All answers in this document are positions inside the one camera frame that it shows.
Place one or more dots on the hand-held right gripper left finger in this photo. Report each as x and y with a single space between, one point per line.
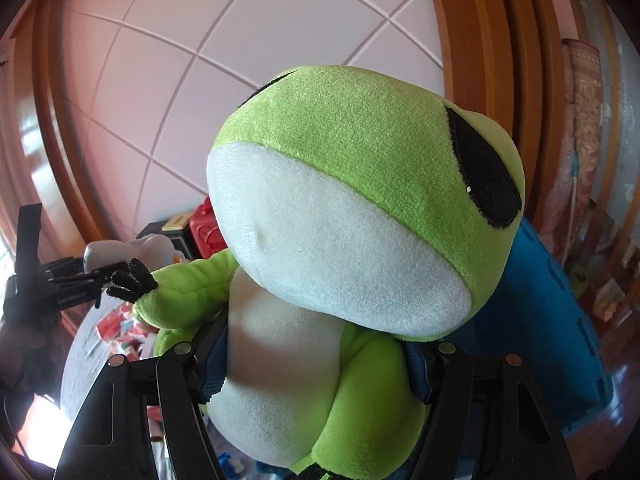
212 376

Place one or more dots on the wooden door frame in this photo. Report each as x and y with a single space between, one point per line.
475 60

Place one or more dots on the floral tablecloth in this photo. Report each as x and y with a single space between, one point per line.
85 360

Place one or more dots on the red plastic box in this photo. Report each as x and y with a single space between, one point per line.
205 230

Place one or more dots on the blue plastic crate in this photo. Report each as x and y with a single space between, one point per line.
550 310

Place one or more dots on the green frog plush toy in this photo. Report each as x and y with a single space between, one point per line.
350 160

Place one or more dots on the grey plush toy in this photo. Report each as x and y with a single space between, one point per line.
145 250

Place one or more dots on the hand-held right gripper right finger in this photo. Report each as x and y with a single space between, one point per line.
418 371

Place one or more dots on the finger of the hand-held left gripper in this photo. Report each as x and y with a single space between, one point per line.
85 271

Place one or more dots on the black box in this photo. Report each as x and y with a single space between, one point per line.
165 232

